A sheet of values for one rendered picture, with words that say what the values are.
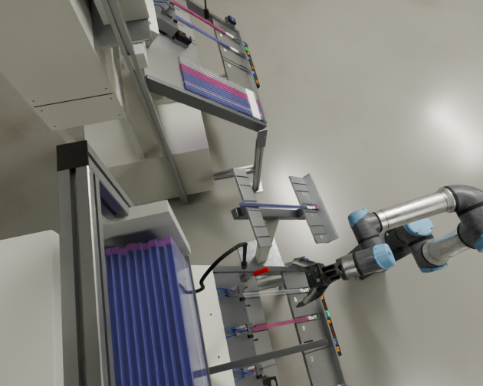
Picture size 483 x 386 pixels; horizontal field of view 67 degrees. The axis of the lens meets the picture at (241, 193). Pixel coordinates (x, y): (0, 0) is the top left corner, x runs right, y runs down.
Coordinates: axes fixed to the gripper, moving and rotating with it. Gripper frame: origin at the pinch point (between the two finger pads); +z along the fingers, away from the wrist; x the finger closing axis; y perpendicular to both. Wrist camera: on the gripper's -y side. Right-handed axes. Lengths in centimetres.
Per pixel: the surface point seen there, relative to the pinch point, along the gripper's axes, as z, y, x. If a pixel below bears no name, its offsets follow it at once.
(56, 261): 9, 83, -5
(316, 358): 6.0, -22.0, 25.7
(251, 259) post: 53, -87, -34
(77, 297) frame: -10, 94, 6
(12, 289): 14, 87, -1
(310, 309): 4.6, -28.3, 7.7
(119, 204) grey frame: -5, 81, -10
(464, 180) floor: -86, -168, -55
